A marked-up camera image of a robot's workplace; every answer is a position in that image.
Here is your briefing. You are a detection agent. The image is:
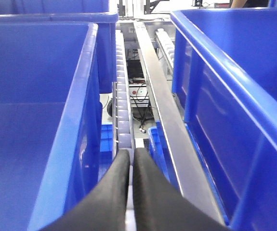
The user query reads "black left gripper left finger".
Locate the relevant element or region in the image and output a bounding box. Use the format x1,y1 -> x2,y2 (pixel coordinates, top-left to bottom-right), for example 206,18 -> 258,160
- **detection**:
42,149 -> 130,231

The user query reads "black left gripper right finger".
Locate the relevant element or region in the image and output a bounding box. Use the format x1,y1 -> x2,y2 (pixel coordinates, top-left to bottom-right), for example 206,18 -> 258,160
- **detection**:
132,148 -> 228,231

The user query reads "large blue bin left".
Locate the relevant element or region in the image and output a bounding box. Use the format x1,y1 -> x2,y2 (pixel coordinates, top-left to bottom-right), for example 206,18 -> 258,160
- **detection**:
0,22 -> 101,231

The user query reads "white roller track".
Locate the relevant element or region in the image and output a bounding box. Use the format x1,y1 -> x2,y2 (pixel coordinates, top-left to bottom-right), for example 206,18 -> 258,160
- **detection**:
112,30 -> 136,231

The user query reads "large blue bin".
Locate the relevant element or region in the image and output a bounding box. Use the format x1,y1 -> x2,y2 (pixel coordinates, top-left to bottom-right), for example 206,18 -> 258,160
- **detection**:
0,22 -> 101,231
171,8 -> 277,231

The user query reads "steel divider rail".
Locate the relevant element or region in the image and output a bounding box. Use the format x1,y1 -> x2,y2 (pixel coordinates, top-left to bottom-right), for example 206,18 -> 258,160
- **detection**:
133,21 -> 224,225

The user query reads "large blue bin right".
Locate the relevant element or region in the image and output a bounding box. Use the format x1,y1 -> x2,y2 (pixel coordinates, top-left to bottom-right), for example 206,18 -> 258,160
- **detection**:
171,8 -> 277,231

